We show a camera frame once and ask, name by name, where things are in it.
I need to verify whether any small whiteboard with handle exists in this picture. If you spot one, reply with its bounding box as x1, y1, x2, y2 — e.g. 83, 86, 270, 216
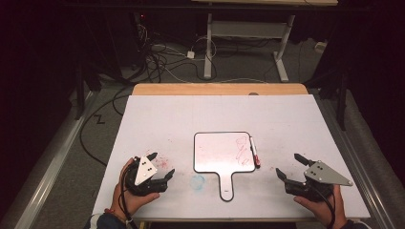
193, 131, 258, 202

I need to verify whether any white metal desk frame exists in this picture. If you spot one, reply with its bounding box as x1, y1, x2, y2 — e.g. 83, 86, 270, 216
203, 12, 296, 83

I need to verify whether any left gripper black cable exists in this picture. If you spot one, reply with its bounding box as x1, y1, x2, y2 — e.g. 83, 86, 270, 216
117, 165, 139, 229

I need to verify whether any red whiteboard marker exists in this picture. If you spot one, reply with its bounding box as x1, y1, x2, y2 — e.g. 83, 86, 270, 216
248, 136, 262, 169

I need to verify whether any black floor cable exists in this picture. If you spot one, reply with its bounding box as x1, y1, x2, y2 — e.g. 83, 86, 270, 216
78, 85, 135, 167

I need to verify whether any tangle of black cables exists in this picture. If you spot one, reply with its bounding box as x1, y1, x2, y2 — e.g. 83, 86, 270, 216
135, 23, 219, 84

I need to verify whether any white table cover sheet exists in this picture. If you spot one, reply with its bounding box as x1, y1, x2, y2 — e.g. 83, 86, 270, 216
91, 94, 372, 220

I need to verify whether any black stand leg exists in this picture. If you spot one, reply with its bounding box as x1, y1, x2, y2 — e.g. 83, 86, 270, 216
75, 61, 96, 121

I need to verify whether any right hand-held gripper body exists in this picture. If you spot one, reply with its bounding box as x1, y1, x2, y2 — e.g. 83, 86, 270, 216
284, 159, 353, 203

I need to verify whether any wooden table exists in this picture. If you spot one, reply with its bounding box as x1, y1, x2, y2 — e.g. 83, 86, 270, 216
132, 83, 309, 96

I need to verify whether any person's right hand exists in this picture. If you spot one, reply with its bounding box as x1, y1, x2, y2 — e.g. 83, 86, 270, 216
293, 185, 348, 229

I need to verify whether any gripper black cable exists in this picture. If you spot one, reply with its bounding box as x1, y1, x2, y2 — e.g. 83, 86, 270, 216
313, 184, 337, 229
117, 165, 139, 229

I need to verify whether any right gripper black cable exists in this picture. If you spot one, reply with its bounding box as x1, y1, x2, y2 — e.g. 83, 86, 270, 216
313, 184, 337, 229

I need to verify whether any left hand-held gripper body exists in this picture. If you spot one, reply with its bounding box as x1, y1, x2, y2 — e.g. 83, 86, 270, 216
123, 156, 169, 197

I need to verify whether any person's left hand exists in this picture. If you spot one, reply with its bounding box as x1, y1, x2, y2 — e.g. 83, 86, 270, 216
111, 157, 160, 220

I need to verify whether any grey metal rail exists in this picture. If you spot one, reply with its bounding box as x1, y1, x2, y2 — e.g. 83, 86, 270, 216
316, 94, 397, 229
0, 91, 98, 229

